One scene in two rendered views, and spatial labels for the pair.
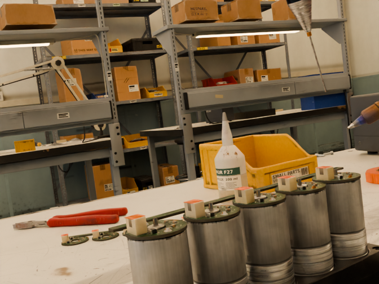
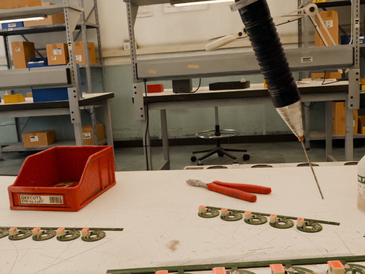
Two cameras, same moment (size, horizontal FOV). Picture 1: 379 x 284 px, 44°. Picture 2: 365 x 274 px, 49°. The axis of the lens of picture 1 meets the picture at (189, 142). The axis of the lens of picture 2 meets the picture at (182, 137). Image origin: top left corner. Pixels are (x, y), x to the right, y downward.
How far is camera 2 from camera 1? 0.14 m
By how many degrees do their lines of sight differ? 36
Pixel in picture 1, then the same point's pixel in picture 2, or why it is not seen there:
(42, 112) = (289, 55)
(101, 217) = (242, 194)
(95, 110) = (337, 56)
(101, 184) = (343, 119)
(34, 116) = not seen: hidden behind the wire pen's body
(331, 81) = not seen: outside the picture
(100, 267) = (197, 251)
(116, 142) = (353, 87)
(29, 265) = (162, 228)
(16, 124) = not seen: hidden behind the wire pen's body
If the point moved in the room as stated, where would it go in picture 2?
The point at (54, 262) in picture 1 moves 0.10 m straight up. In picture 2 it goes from (177, 231) to (170, 136)
